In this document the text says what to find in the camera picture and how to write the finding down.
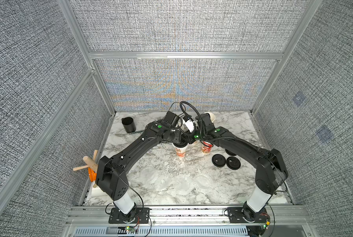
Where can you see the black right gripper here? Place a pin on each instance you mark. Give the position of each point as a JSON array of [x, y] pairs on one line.
[[206, 139]]

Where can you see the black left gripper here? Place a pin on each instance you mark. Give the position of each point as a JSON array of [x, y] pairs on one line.
[[180, 141]]

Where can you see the black plastic cup lid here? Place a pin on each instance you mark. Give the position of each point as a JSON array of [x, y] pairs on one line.
[[180, 145], [230, 153], [219, 160], [233, 163]]

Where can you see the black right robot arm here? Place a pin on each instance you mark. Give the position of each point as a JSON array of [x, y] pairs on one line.
[[276, 159]]

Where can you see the red milk tea paper cup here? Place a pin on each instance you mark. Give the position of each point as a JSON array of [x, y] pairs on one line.
[[206, 147]]

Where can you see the back right paper cup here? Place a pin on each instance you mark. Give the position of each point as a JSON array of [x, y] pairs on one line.
[[212, 116]]

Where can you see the black cylindrical cup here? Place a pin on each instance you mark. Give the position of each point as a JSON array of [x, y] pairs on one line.
[[129, 124]]

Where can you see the wooden mug tree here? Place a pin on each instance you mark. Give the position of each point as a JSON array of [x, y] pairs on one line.
[[89, 163]]

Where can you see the orange mug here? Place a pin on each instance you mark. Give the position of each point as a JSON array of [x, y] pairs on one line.
[[92, 175]]

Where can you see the white mug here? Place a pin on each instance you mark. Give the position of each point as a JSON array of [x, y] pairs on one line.
[[95, 192]]

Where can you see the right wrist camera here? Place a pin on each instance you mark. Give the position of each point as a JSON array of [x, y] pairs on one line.
[[192, 124]]

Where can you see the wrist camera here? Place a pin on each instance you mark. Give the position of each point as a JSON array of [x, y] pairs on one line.
[[192, 124], [171, 118]]

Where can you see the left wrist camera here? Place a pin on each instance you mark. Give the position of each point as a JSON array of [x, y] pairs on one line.
[[171, 118]]

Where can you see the fork with teal handle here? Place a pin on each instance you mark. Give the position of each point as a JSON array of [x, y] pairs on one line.
[[127, 134]]

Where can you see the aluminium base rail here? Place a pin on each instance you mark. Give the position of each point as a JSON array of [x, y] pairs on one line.
[[190, 221]]

